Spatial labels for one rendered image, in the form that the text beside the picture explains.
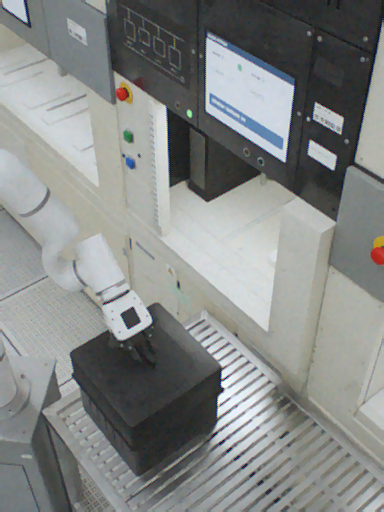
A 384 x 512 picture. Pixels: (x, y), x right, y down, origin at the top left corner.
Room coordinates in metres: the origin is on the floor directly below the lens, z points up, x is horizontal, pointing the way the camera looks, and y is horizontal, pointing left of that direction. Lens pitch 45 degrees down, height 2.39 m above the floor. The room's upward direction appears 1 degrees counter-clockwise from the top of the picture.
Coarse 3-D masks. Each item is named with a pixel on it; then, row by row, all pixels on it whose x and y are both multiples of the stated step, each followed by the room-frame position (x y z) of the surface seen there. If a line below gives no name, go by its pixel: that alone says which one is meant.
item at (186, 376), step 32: (160, 320) 1.16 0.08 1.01; (96, 352) 1.06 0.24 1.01; (160, 352) 1.06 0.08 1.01; (192, 352) 1.06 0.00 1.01; (96, 384) 0.96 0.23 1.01; (128, 384) 0.96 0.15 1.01; (160, 384) 0.96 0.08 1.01; (192, 384) 0.96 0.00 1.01; (128, 416) 0.87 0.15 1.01; (160, 416) 0.89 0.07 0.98
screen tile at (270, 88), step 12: (252, 72) 1.34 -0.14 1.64; (252, 84) 1.34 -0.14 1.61; (264, 84) 1.31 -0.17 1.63; (276, 84) 1.28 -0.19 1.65; (276, 96) 1.28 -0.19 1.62; (288, 96) 1.25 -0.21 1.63; (252, 108) 1.33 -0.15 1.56; (264, 108) 1.30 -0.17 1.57; (276, 108) 1.28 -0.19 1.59; (264, 120) 1.30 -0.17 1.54; (276, 120) 1.27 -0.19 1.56
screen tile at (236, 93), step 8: (216, 48) 1.43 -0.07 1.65; (216, 56) 1.43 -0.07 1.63; (224, 56) 1.41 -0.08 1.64; (216, 64) 1.43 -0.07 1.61; (224, 64) 1.41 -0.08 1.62; (232, 64) 1.39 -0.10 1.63; (232, 72) 1.39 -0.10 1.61; (216, 80) 1.43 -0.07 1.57; (224, 80) 1.41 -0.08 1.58; (240, 80) 1.37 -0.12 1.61; (216, 88) 1.43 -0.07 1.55; (224, 88) 1.41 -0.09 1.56; (232, 88) 1.39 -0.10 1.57; (240, 88) 1.37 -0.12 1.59; (224, 96) 1.41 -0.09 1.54; (232, 96) 1.39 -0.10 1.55; (240, 96) 1.37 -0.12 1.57; (240, 104) 1.37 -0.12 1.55
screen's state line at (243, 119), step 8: (216, 96) 1.43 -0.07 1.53; (216, 104) 1.43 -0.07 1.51; (224, 104) 1.41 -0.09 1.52; (224, 112) 1.41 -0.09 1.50; (232, 112) 1.39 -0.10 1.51; (240, 112) 1.36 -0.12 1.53; (240, 120) 1.36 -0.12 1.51; (248, 120) 1.34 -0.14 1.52; (248, 128) 1.34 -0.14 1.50; (256, 128) 1.32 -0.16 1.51; (264, 128) 1.30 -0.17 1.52; (264, 136) 1.30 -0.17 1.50; (272, 136) 1.28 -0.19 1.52; (280, 144) 1.26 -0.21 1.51
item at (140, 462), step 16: (96, 416) 0.99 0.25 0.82; (192, 416) 0.96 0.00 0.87; (208, 416) 0.99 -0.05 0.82; (112, 432) 0.93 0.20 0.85; (176, 432) 0.92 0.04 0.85; (192, 432) 0.96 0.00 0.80; (128, 448) 0.87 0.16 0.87; (144, 448) 0.86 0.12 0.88; (160, 448) 0.89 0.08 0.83; (176, 448) 0.92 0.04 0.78; (128, 464) 0.88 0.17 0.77; (144, 464) 0.86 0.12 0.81
